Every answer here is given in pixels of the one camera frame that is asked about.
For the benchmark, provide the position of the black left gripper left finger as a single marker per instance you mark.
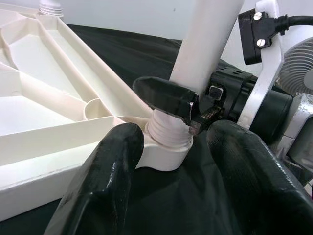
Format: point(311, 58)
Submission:
point(102, 183)

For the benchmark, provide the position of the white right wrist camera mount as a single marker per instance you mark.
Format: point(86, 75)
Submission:
point(266, 73)

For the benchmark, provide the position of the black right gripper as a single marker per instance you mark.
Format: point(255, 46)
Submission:
point(232, 98)

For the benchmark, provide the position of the white round pedestal fan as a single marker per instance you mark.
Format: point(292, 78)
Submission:
point(296, 66)

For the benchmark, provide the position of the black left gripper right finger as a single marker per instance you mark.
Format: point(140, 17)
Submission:
point(256, 186)

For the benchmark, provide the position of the white plastic children table top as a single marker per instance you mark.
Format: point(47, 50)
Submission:
point(49, 110)

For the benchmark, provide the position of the white plastic table leg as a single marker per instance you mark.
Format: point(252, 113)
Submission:
point(203, 49)
point(50, 8)

